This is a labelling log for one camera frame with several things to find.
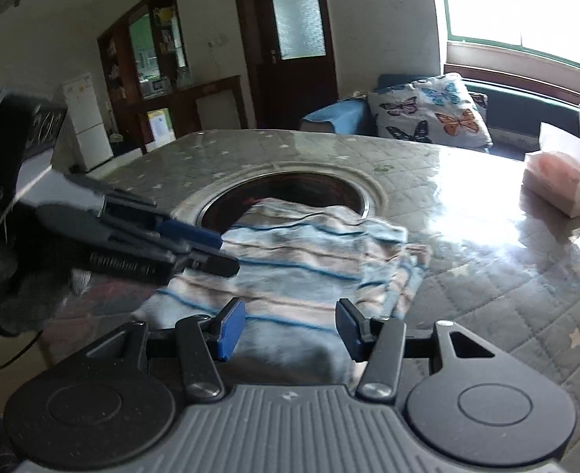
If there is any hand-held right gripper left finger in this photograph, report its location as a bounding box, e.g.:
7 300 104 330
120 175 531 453
85 298 247 402

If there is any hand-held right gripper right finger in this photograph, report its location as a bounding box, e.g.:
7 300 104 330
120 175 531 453
335 298 498 402

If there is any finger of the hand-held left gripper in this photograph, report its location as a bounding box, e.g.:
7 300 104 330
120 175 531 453
103 192 224 253
169 247 242 279

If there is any blue striped shirt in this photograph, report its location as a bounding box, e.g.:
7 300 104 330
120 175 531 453
132 197 433 387

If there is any person's left hand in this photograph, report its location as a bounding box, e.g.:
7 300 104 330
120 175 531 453
0 234 92 337

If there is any white refrigerator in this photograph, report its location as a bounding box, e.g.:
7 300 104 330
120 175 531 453
62 73 114 171

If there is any round built-in table stove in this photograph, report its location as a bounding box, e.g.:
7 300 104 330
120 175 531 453
196 171 384 233

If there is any dark wooden display cabinet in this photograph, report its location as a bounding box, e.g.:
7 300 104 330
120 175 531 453
97 0 192 155

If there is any dark wooden sideboard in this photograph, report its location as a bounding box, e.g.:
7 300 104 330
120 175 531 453
139 75 249 155

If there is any dark wooden glass door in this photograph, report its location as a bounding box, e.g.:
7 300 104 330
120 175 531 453
231 0 340 130

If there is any blue sofa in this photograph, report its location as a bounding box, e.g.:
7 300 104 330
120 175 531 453
300 74 580 159

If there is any butterfly print pillow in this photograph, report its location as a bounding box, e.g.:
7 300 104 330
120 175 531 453
369 73 494 149

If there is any tissue box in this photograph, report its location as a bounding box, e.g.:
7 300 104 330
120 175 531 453
523 122 580 218

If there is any large window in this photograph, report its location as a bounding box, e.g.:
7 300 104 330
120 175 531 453
438 0 580 77

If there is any black cable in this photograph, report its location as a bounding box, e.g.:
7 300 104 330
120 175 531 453
0 328 45 376

